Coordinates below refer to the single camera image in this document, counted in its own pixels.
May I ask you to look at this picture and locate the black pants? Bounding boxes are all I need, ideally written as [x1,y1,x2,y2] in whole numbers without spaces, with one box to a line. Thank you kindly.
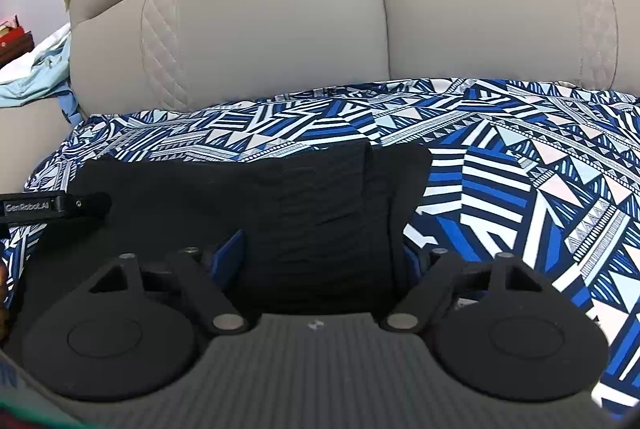
[7,142,433,350]

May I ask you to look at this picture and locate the beige padded headboard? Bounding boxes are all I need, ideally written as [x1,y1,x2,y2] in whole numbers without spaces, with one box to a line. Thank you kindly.
[0,0,640,192]

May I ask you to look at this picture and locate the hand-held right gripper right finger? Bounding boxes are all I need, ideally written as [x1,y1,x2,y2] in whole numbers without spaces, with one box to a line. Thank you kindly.
[380,245,546,335]

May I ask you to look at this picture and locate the white cloth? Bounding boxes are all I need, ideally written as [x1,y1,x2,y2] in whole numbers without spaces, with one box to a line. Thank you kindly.
[0,23,72,82]

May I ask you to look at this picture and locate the blue white patterned bedsheet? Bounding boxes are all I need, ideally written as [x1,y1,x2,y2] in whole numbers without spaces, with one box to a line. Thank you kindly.
[0,76,640,421]

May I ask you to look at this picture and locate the light blue cloth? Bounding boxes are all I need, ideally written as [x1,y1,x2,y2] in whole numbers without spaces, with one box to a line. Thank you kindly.
[0,40,83,126]

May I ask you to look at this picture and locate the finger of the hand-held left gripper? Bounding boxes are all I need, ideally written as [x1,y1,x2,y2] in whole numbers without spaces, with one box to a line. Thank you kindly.
[66,192,113,218]

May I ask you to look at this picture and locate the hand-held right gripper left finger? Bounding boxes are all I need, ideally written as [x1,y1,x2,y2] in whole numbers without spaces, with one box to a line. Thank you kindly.
[89,229,251,336]

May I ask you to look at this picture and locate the red box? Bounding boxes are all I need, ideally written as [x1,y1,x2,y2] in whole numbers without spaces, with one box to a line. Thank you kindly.
[0,14,35,66]

